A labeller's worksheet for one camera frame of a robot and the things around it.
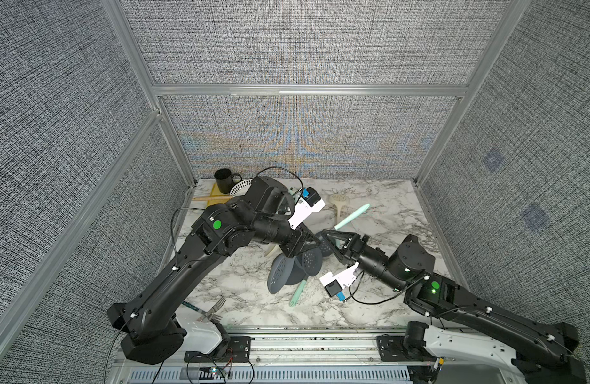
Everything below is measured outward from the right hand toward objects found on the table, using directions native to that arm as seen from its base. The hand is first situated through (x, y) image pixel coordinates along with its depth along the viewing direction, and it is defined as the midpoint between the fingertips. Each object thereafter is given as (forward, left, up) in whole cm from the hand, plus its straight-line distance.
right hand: (334, 218), depth 54 cm
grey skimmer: (+5, +3, -34) cm, 35 cm away
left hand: (-2, +3, -5) cm, 6 cm away
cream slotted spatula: (+38, -11, -41) cm, 57 cm away
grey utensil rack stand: (-9, +8, -11) cm, 16 cm away
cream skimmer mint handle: (-4, +8, -41) cm, 42 cm away
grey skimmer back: (-4, +2, -6) cm, 8 cm away
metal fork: (-10, +38, -42) cm, 57 cm away
